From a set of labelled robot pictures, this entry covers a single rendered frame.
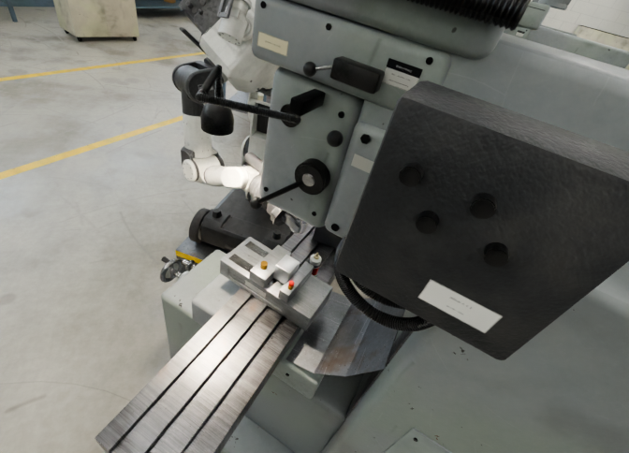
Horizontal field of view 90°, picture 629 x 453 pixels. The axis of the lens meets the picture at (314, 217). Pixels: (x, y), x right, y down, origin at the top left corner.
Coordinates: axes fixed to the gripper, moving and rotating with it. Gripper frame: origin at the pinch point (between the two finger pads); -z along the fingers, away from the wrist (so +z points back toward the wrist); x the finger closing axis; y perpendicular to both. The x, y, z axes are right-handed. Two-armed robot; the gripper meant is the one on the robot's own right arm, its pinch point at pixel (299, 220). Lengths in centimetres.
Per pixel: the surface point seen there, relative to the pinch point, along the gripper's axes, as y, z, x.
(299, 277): 20.4, -5.3, 0.7
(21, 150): 127, 287, -38
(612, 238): -46, -47, -24
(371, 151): -32.8, -17.1, -7.0
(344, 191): -23.0, -15.2, -7.7
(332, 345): 34.9, -24.4, 1.4
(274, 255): 20.6, 6.1, -0.3
